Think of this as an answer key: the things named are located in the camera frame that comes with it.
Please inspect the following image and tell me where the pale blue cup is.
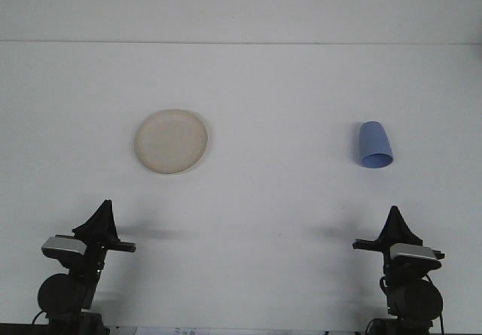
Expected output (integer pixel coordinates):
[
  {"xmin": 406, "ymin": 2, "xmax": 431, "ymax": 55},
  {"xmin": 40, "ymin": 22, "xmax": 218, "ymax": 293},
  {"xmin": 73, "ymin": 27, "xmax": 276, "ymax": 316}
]
[{"xmin": 357, "ymin": 120, "xmax": 395, "ymax": 169}]

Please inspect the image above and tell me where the pale round plate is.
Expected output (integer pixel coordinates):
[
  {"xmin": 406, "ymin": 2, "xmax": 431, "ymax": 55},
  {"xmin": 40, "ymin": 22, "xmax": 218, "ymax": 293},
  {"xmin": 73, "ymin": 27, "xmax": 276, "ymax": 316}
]
[{"xmin": 133, "ymin": 108, "xmax": 209, "ymax": 175}]

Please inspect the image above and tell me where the printed white paper sheet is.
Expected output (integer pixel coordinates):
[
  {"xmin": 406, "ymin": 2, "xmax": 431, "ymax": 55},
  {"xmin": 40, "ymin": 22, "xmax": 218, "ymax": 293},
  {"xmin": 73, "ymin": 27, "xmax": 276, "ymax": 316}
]
[{"xmin": 133, "ymin": 326, "xmax": 214, "ymax": 335}]

